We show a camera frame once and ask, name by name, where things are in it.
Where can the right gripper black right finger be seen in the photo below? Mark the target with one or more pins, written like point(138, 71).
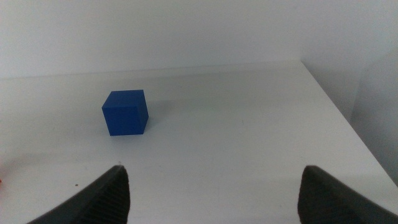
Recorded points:
point(326, 202)

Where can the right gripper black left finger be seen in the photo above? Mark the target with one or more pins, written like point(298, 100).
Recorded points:
point(102, 202)

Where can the blue cube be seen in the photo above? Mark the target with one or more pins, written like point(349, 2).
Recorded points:
point(124, 116)

